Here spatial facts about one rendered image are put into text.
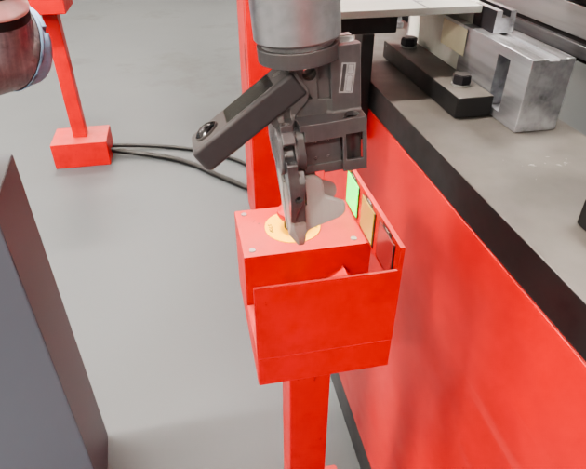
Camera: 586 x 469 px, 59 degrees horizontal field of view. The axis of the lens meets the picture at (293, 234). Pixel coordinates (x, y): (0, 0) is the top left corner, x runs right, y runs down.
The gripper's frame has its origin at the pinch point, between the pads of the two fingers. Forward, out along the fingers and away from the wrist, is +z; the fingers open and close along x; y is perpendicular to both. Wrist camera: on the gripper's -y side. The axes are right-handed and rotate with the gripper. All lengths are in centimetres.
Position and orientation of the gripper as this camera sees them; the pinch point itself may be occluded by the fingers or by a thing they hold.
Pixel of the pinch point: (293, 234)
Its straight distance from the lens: 56.2
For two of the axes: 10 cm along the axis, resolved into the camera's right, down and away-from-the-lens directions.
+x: -2.0, -5.6, 8.0
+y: 9.8, -1.8, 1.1
